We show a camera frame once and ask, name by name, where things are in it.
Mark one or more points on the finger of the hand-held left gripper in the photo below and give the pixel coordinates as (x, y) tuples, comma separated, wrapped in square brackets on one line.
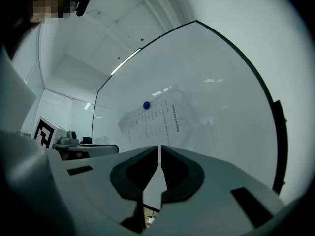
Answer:
[(96, 151), (101, 146)]

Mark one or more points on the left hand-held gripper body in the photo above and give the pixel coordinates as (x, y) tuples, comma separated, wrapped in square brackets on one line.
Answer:
[(57, 136)]

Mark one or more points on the blue round magnet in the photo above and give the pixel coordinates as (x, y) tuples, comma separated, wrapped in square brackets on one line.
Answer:
[(146, 105)]

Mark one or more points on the black head-worn camera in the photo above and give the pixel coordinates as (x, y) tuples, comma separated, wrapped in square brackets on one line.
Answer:
[(83, 1)]

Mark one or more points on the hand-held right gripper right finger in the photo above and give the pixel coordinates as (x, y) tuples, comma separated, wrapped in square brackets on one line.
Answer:
[(221, 188)]

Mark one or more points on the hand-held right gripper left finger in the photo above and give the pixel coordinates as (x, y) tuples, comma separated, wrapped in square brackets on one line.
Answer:
[(98, 181)]

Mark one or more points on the black-framed whiteboard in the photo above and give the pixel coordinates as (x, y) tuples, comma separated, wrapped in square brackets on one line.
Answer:
[(197, 65)]

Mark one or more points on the white printed paper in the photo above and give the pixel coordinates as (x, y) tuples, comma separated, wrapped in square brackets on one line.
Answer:
[(152, 129)]

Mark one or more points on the long ceiling light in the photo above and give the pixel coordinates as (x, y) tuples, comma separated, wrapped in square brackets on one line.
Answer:
[(125, 61)]

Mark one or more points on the person's head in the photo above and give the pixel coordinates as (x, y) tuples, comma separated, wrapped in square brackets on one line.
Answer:
[(49, 1)]

